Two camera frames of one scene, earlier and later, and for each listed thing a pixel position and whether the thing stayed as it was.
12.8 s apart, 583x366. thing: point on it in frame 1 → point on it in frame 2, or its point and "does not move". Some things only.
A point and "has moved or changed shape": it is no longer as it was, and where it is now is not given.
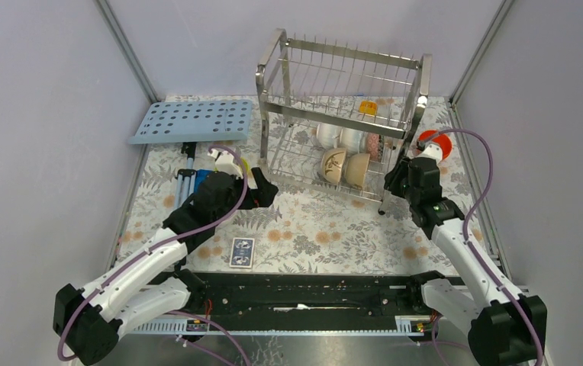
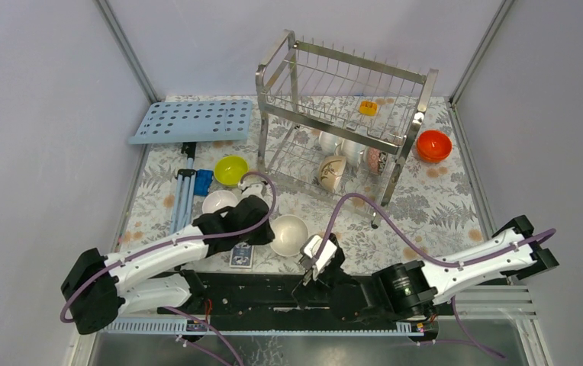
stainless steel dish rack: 332,120 does not move
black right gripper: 392,178 → 301,287
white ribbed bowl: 354,141 has moved or changed shape
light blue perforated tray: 195,121 does not move
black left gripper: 263,195 → 265,236
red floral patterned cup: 372,146 → 373,159
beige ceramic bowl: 356,166 → 290,232
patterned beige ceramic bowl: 333,164 has moved or changed shape
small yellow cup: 368,107 does not move
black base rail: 308,296 does not move
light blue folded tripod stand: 186,178 does not move
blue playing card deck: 242,252 does not move
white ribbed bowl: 328,135 has moved or changed shape
